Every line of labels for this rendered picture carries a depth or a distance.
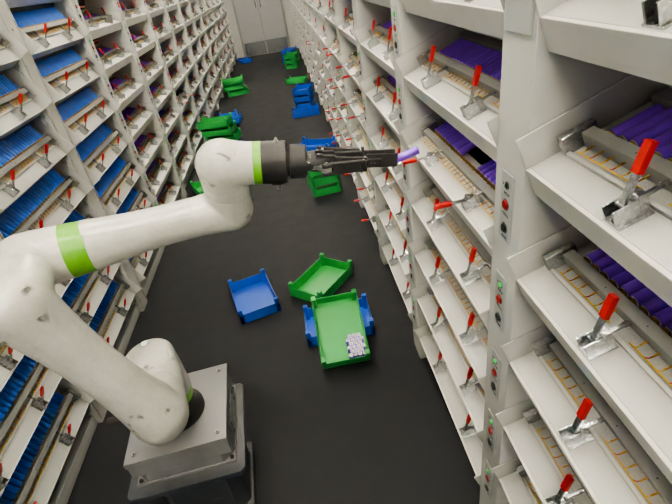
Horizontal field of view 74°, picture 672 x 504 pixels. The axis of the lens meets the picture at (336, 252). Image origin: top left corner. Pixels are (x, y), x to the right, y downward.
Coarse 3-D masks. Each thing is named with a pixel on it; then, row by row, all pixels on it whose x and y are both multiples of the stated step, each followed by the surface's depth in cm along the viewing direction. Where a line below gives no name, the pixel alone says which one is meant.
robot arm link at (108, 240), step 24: (120, 216) 96; (144, 216) 97; (168, 216) 98; (192, 216) 99; (216, 216) 101; (240, 216) 102; (96, 240) 93; (120, 240) 94; (144, 240) 97; (168, 240) 99; (96, 264) 94
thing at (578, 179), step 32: (608, 96) 60; (640, 96) 61; (544, 128) 62; (576, 128) 61; (608, 128) 62; (640, 128) 56; (544, 160) 64; (576, 160) 60; (608, 160) 56; (640, 160) 45; (544, 192) 62; (576, 192) 56; (608, 192) 53; (640, 192) 47; (576, 224) 57; (608, 224) 50; (640, 224) 48; (640, 256) 45
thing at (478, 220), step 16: (432, 112) 130; (416, 128) 132; (432, 128) 131; (416, 144) 132; (432, 176) 114; (448, 176) 110; (448, 192) 105; (464, 192) 101; (480, 208) 94; (480, 224) 90; (480, 240) 92
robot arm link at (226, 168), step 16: (208, 144) 92; (224, 144) 92; (240, 144) 93; (256, 144) 94; (208, 160) 91; (224, 160) 91; (240, 160) 92; (256, 160) 93; (208, 176) 92; (224, 176) 92; (240, 176) 93; (256, 176) 94; (208, 192) 97; (224, 192) 96; (240, 192) 98
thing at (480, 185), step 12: (432, 132) 126; (432, 144) 124; (444, 144) 118; (456, 156) 110; (456, 168) 108; (468, 168) 103; (468, 180) 103; (480, 180) 97; (492, 192) 92; (480, 204) 94; (492, 204) 91; (492, 216) 89
